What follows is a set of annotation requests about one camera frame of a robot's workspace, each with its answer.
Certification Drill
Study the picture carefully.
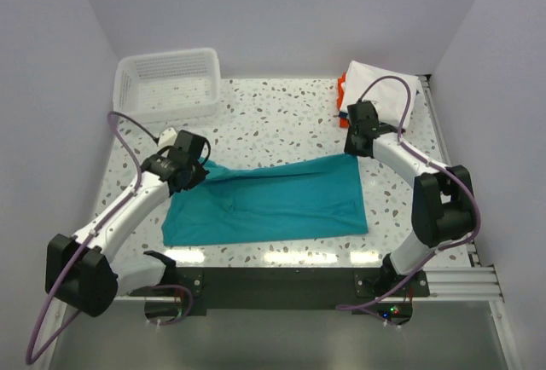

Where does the folded orange t-shirt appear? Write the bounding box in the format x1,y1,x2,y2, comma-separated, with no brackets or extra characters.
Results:
336,72,349,129

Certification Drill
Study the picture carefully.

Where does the aluminium rail frame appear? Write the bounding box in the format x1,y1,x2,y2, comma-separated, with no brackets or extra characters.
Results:
419,75,503,303

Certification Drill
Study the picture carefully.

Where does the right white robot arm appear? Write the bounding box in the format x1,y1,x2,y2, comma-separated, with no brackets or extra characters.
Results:
345,101,477,296

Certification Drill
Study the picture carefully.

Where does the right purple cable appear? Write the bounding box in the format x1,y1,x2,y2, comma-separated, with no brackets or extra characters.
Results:
335,75,483,315

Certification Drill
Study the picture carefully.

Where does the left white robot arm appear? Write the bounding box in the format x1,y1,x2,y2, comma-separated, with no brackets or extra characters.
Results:
45,128,211,317

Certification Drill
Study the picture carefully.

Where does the teal t-shirt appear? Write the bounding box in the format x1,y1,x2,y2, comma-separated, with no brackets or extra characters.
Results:
162,153,369,246

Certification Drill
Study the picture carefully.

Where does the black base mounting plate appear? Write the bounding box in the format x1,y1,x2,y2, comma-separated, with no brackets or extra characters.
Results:
126,265,431,318

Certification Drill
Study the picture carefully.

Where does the folded white t-shirt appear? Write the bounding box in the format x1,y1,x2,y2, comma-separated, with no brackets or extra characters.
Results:
341,61,421,130

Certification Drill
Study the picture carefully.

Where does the white plastic basket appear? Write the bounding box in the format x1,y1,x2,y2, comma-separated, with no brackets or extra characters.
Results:
113,48,221,124

